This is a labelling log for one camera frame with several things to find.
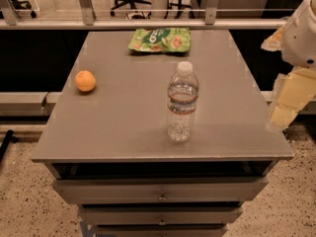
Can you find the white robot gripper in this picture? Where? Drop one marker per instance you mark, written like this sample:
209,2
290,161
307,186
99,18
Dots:
300,41

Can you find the clear plastic water bottle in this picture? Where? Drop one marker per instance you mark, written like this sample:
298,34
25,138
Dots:
182,102

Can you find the green snack bag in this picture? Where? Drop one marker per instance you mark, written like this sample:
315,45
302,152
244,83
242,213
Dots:
163,40

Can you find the grey drawer cabinet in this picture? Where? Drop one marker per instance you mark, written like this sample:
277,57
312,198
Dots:
119,131

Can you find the orange fruit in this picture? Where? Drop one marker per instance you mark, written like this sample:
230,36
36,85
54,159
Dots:
85,81

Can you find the top grey drawer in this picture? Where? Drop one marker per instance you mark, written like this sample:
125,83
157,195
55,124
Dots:
159,191

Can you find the grey drawer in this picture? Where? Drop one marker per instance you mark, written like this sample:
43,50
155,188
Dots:
160,215
159,191
162,231

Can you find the middle grey drawer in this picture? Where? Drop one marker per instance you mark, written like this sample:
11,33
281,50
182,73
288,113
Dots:
160,215

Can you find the bottom grey drawer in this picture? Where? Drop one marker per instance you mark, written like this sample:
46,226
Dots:
162,231

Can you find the black office chair left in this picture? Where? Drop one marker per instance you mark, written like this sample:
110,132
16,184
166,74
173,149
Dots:
23,5

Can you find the black pole on floor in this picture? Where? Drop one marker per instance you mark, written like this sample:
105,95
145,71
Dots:
4,144

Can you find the metal railing frame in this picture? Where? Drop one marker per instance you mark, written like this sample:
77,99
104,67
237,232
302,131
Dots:
82,15

